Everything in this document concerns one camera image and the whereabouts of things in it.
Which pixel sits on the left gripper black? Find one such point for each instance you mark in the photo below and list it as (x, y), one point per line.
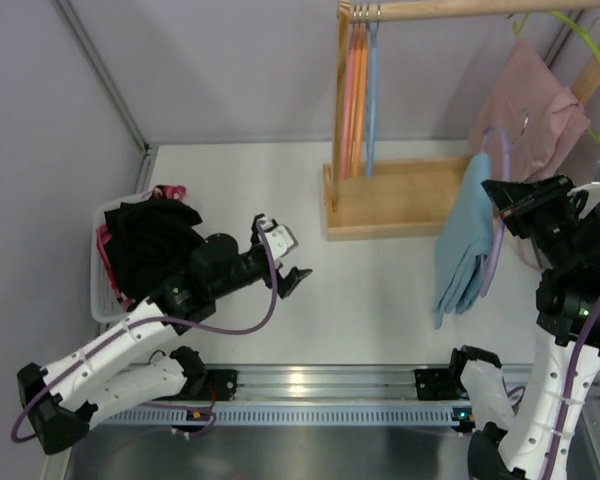
(271, 262)

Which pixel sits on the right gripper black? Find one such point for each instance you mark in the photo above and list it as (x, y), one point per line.
(533, 209)

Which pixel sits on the blue trousers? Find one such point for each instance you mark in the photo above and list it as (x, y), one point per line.
(464, 244)

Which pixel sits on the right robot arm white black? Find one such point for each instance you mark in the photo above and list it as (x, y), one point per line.
(532, 440)

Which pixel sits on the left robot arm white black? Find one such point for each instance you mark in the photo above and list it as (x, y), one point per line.
(64, 400)

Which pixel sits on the pink trousers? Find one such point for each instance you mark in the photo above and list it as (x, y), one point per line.
(542, 119)

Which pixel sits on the blue clothes hanger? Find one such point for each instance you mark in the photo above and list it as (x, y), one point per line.
(373, 78)

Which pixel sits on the orange clothes hanger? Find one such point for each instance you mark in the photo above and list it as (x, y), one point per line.
(360, 99)

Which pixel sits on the pink clothes hanger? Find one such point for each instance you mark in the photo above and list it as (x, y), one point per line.
(349, 92)

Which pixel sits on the wooden clothes rack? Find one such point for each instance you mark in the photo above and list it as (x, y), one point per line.
(409, 197)

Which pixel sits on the pink patterned garment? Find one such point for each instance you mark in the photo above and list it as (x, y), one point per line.
(172, 191)

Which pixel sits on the black clothes pile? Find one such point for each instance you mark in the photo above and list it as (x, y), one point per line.
(143, 243)

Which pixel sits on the white laundry basket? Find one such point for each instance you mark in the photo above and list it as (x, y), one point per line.
(100, 280)

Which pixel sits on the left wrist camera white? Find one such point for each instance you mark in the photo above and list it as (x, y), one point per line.
(279, 238)

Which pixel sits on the aluminium mounting rail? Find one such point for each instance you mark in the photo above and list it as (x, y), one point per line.
(363, 395)

